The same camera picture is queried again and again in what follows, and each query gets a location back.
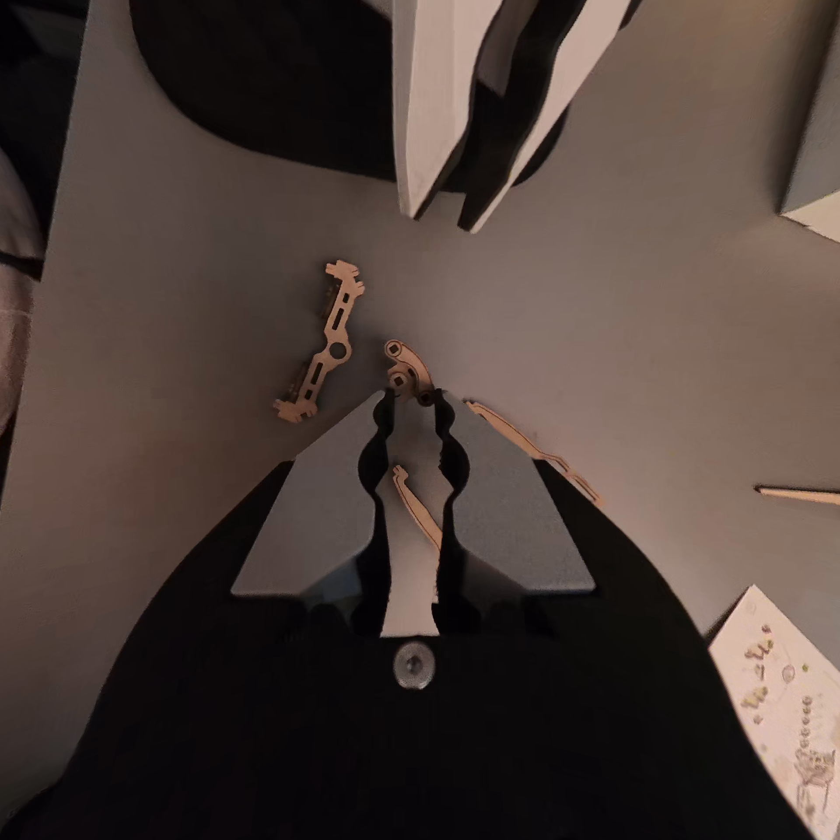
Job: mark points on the white cardboard tray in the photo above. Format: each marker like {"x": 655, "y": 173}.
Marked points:
{"x": 820, "y": 131}

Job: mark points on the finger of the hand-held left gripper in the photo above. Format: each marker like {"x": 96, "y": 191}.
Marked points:
{"x": 581, "y": 52}
{"x": 433, "y": 98}

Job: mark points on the slotted wooden beam assembly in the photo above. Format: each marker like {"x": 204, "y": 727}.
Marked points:
{"x": 348, "y": 295}

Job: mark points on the black oval pad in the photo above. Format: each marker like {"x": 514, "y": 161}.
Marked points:
{"x": 262, "y": 79}

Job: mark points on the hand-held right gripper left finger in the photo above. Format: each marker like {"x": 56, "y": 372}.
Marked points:
{"x": 308, "y": 525}

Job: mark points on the curved wooden cam part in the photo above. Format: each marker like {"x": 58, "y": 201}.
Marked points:
{"x": 420, "y": 367}

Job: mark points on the printed instruction sheet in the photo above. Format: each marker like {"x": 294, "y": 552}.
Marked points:
{"x": 774, "y": 689}

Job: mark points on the thin wooden lever strip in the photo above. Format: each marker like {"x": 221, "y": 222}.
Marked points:
{"x": 417, "y": 505}
{"x": 505, "y": 430}

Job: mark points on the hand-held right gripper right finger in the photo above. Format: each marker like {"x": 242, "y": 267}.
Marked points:
{"x": 518, "y": 525}

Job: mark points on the thin wooden stick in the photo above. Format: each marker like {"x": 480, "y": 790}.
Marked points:
{"x": 800, "y": 494}

